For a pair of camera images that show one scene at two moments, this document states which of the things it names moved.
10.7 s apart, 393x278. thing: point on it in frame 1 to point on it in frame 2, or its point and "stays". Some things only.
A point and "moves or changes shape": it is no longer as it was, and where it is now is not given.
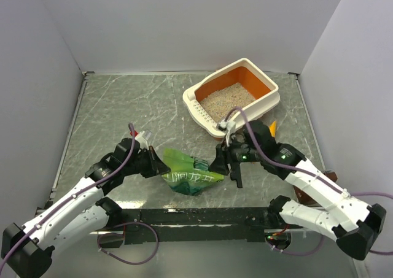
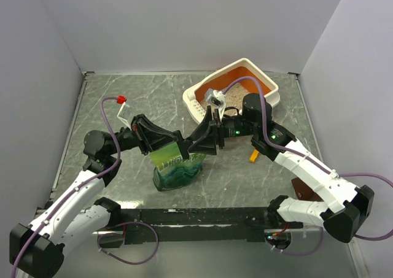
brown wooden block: x=306 y=196 stays
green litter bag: x=188 y=175 moves or changes shape
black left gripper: x=159 y=166 to x=148 y=135
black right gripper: x=220 y=165 to x=206 y=144
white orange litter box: x=243 y=84 stays
